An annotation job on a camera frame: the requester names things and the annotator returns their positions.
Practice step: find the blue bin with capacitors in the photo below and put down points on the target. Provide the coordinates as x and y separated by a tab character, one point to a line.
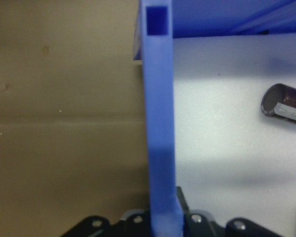
160	98

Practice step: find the white foam pad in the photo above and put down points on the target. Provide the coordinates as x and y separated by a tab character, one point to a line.
224	148

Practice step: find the black cylindrical capacitor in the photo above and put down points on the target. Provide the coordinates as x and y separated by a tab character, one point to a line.
283	103

